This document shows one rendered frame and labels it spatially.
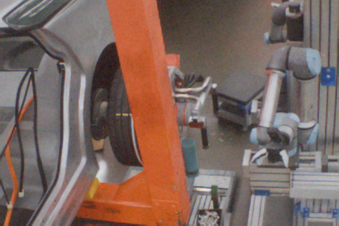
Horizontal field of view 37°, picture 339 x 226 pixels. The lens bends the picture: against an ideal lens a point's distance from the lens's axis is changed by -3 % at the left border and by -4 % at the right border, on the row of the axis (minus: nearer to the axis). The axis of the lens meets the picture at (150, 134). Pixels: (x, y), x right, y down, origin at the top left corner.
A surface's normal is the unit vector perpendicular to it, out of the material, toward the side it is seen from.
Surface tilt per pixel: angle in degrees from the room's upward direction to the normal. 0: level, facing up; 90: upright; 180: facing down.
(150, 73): 90
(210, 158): 0
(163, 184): 90
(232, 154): 0
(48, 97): 50
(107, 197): 0
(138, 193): 90
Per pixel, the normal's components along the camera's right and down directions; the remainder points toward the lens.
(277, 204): -0.16, -0.79
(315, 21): -0.24, 0.62
